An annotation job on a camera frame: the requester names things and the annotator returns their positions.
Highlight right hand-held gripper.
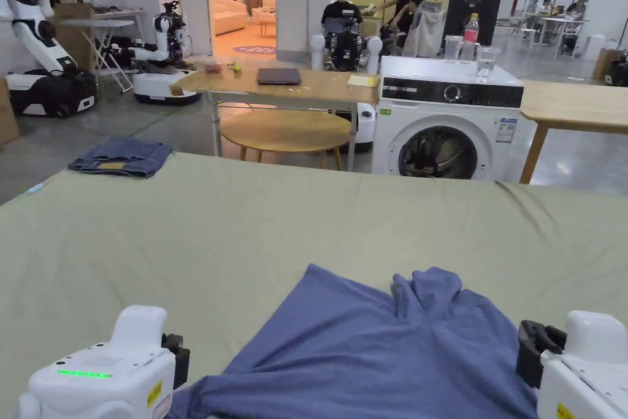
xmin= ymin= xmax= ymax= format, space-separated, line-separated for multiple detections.
xmin=515 ymin=310 xmax=628 ymax=419

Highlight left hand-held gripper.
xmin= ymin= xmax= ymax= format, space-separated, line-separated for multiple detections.
xmin=18 ymin=305 xmax=191 ymax=419

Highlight dark blue shirt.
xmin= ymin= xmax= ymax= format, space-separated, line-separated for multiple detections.
xmin=169 ymin=263 xmax=540 ymax=419

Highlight bed with pale green sheet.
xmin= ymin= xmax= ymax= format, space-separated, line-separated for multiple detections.
xmin=0 ymin=151 xmax=628 ymax=419

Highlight folded blue jeans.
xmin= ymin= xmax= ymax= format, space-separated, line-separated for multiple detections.
xmin=67 ymin=136 xmax=174 ymax=179

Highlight light wooden table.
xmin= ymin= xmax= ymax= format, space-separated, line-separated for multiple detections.
xmin=519 ymin=80 xmax=628 ymax=185

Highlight brown carton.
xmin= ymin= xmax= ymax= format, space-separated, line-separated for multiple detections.
xmin=592 ymin=48 xmax=628 ymax=82
xmin=0 ymin=77 xmax=21 ymax=146

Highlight round wooden table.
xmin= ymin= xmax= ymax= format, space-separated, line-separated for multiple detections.
xmin=220 ymin=109 xmax=351 ymax=172

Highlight white wheeled robot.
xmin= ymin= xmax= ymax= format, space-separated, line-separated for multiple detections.
xmin=110 ymin=1 xmax=203 ymax=106

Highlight white washing machine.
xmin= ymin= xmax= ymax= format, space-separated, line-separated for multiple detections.
xmin=371 ymin=13 xmax=525 ymax=182

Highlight tall white humanoid robot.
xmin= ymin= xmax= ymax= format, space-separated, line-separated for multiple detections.
xmin=0 ymin=0 xmax=98 ymax=119

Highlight white folding table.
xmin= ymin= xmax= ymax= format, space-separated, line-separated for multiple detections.
xmin=58 ymin=18 xmax=136 ymax=94

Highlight long wooden table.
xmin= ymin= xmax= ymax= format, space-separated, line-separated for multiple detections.
xmin=169 ymin=61 xmax=381 ymax=171

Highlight group of people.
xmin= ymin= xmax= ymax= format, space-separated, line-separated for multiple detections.
xmin=522 ymin=0 xmax=591 ymax=54

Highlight cream sofa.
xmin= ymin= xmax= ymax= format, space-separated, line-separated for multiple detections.
xmin=210 ymin=0 xmax=249 ymax=37

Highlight chair with grey cover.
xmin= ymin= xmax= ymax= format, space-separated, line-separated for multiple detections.
xmin=402 ymin=1 xmax=446 ymax=58

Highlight black standing panel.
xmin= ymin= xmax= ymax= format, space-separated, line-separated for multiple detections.
xmin=448 ymin=0 xmax=506 ymax=47

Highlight cream armchair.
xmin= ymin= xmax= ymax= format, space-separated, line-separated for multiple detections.
xmin=251 ymin=0 xmax=277 ymax=23

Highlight white robot with black torso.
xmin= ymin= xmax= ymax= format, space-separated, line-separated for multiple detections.
xmin=310 ymin=9 xmax=383 ymax=155

